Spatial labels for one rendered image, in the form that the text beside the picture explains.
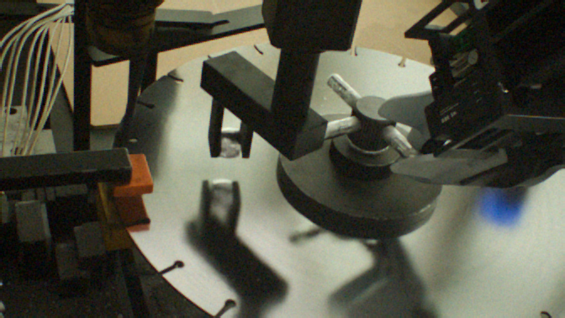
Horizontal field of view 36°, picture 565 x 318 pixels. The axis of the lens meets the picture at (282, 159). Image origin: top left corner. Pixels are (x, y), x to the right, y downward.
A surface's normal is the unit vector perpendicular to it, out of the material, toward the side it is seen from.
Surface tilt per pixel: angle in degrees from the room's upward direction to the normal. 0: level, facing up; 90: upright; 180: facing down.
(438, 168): 122
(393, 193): 5
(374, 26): 0
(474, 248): 0
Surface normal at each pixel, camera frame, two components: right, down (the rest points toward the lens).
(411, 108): 0.14, 0.90
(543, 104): 0.48, -0.37
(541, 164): 0.42, 0.51
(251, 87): 0.15, -0.77
